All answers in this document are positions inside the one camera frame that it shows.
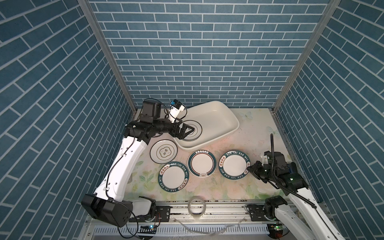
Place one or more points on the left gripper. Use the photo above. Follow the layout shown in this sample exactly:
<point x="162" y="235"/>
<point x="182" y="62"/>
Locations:
<point x="180" y="134"/>

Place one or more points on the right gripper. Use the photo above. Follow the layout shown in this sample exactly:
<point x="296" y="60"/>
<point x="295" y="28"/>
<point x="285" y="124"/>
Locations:
<point x="254" y="169"/>

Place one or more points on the white cloud-pattern plate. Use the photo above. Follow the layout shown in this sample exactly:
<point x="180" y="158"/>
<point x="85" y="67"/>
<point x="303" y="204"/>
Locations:
<point x="198" y="128"/>
<point x="163" y="151"/>

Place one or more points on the green red rimmed plate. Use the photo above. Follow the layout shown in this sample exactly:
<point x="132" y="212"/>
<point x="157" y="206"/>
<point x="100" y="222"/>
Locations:
<point x="202" y="163"/>

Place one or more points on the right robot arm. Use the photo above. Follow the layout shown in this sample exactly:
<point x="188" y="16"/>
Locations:
<point x="317" y="226"/>

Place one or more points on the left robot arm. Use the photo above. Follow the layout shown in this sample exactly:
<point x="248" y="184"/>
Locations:
<point x="106" y="203"/>

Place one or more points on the white plastic bin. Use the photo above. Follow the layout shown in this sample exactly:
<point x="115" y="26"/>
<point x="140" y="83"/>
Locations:
<point x="217" y="120"/>

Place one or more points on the floral table mat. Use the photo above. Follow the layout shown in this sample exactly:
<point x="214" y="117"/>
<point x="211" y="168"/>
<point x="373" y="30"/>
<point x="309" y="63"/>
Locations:
<point x="252" y="138"/>

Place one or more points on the clear tape roll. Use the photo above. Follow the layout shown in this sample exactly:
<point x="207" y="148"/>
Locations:
<point x="197" y="207"/>

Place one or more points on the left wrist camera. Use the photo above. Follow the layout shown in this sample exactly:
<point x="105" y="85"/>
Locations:
<point x="176" y="108"/>

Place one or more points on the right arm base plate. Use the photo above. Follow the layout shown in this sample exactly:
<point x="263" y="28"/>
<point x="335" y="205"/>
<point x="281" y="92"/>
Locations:
<point x="257" y="213"/>

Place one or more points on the aluminium rail frame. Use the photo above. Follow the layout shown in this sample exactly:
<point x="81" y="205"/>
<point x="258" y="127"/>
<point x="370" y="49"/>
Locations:
<point x="217" y="212"/>

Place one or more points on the white cable tie strip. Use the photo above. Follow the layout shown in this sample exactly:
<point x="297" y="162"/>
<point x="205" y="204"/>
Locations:
<point x="208" y="229"/>

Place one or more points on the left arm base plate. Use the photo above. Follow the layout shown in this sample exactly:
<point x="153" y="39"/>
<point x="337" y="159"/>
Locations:
<point x="159" y="211"/>

